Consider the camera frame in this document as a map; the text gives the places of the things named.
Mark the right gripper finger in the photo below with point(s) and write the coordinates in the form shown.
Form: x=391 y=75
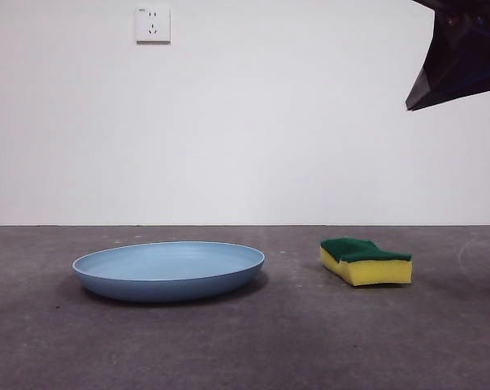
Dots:
x=460 y=65

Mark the yellow sponge with green pad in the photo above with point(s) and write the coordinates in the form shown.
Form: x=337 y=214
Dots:
x=382 y=272

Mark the blue round plate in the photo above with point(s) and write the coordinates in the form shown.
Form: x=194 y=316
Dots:
x=167 y=268

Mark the white wall socket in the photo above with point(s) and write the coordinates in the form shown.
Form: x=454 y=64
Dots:
x=153 y=24

